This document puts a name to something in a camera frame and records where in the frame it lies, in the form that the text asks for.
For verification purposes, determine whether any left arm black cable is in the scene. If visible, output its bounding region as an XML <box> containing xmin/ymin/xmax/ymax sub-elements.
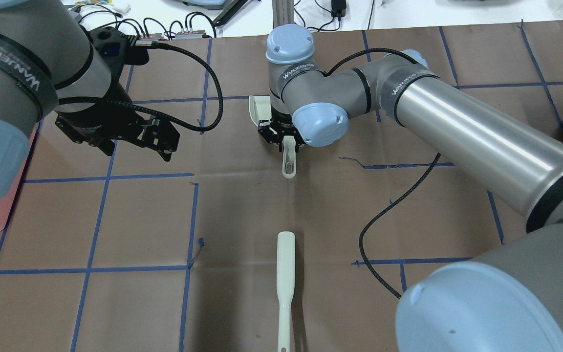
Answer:
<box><xmin>57</xmin><ymin>40</ymin><xmax>224</xmax><ymax>133</ymax></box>

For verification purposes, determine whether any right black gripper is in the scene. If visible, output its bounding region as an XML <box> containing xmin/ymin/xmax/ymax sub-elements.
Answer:
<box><xmin>257</xmin><ymin>109</ymin><xmax>305</xmax><ymax>147</ymax></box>

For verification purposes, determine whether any aluminium frame post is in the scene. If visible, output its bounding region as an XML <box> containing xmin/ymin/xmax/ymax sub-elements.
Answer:
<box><xmin>272</xmin><ymin>0</ymin><xmax>296</xmax><ymax>29</ymax></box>

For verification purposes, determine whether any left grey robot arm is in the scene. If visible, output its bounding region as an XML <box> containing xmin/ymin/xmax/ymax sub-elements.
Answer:
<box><xmin>0</xmin><ymin>0</ymin><xmax>180</xmax><ymax>199</ymax></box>

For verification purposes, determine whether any pale green dustpan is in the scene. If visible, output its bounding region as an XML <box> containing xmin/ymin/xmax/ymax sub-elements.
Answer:
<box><xmin>248</xmin><ymin>95</ymin><xmax>298</xmax><ymax>179</ymax></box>

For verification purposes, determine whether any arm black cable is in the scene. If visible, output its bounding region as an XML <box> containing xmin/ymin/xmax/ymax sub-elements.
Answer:
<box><xmin>323</xmin><ymin>47</ymin><xmax>442</xmax><ymax>300</ymax></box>
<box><xmin>57</xmin><ymin>40</ymin><xmax>224</xmax><ymax>133</ymax></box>

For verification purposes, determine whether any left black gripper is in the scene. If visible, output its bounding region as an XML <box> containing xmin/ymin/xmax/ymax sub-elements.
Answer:
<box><xmin>56</xmin><ymin>27</ymin><xmax>180</xmax><ymax>162</ymax></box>

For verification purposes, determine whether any black power adapter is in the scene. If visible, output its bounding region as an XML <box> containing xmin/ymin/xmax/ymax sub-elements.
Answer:
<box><xmin>330</xmin><ymin>0</ymin><xmax>347</xmax><ymax>18</ymax></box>

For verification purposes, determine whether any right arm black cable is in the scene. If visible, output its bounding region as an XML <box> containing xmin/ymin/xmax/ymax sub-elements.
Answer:
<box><xmin>323</xmin><ymin>47</ymin><xmax>442</xmax><ymax>300</ymax></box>

